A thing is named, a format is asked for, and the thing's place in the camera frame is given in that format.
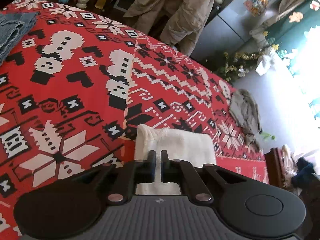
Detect dark blue fuzzy cloth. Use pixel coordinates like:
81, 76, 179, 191
291, 159, 315, 188

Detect grey shirt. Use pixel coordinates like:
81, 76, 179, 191
229, 89, 263, 153

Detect blue jeans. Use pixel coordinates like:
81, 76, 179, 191
0, 12, 38, 65

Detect cream cloth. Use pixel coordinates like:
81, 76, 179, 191
281, 144, 300, 178

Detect beige puffer jacket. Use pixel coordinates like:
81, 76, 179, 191
124, 0, 215, 57

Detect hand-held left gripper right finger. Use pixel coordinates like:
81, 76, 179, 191
161, 150, 248, 203

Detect white ribbon bow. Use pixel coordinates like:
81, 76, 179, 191
255, 50, 280, 77

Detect dark wooden nightstand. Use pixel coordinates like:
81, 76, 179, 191
265, 146, 313, 195

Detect small christmas tree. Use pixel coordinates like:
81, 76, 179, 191
206, 47, 265, 83

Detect cream knit striped vest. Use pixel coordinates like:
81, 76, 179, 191
134, 124, 217, 196

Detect grey refrigerator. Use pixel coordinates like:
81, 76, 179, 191
190, 0, 287, 68

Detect green plant sprig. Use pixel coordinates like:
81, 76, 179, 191
260, 131, 275, 142

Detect green printed curtain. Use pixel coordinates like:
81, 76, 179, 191
262, 0, 320, 120

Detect red patterned blanket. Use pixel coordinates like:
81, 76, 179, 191
0, 0, 270, 240

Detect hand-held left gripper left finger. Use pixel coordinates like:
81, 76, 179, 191
71, 150, 157, 205

